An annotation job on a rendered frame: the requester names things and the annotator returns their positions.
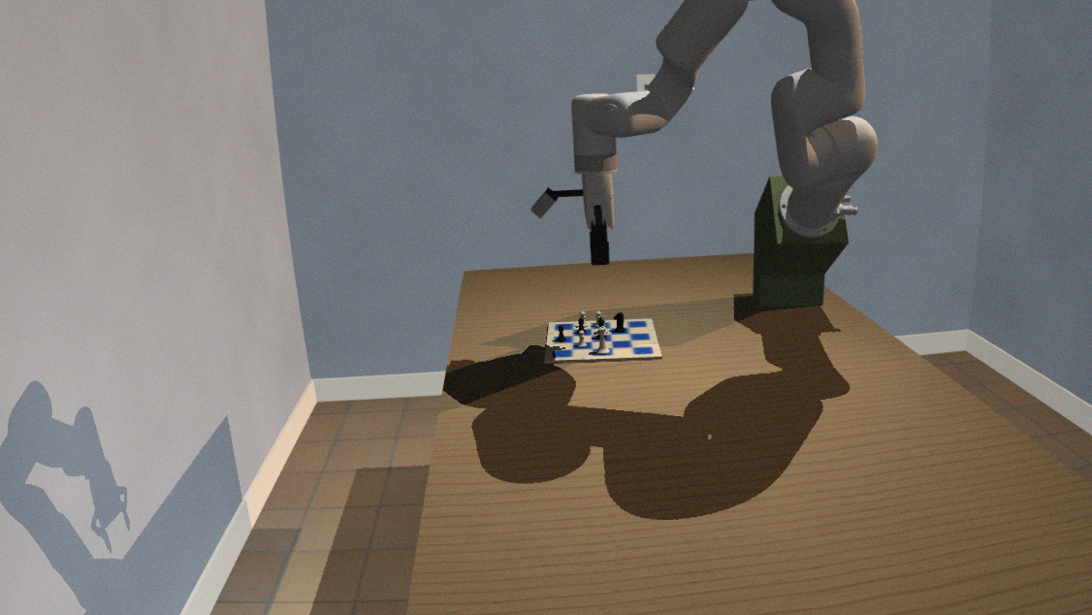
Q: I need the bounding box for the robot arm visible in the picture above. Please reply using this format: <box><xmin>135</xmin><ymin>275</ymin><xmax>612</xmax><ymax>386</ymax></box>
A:
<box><xmin>571</xmin><ymin>0</ymin><xmax>878</xmax><ymax>238</ymax></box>

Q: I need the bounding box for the blue and white chessboard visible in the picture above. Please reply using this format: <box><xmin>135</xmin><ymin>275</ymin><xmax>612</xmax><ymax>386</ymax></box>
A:
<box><xmin>544</xmin><ymin>319</ymin><xmax>662</xmax><ymax>364</ymax></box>

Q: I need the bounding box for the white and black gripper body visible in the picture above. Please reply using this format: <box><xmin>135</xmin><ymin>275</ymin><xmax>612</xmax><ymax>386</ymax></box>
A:
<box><xmin>575</xmin><ymin>168</ymin><xmax>617</xmax><ymax>230</ymax></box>

